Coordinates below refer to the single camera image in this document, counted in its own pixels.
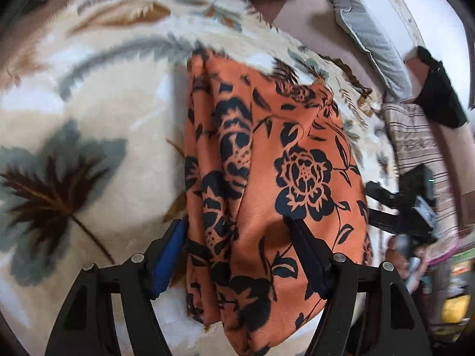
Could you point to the pink bed sheet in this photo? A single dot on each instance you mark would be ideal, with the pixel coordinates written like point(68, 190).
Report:
point(308, 15)

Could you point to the leaf print fleece blanket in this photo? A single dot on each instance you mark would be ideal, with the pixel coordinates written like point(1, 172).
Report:
point(111, 118)

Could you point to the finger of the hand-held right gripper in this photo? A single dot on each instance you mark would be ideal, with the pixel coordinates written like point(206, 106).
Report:
point(384, 220)
point(382, 191)

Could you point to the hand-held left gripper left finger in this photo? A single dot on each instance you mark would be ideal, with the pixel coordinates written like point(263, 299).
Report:
point(169, 259)

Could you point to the striped beige patterned pillow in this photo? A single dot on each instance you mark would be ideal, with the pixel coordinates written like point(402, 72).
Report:
point(412, 137)

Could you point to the black cloth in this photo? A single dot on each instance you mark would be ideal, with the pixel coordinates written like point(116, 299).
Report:
point(439, 96)

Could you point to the grey pillow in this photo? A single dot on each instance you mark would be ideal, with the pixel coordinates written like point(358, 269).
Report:
point(371, 37)

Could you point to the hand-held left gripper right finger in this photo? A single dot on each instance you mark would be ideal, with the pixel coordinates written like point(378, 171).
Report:
point(308, 252)

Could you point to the orange black floral garment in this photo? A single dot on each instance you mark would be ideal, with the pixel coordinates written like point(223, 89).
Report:
point(267, 200)

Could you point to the yellow bag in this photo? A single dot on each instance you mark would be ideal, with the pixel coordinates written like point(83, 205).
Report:
point(454, 307)

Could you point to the person's right hand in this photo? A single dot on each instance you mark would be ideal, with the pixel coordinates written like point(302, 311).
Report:
point(399, 257)

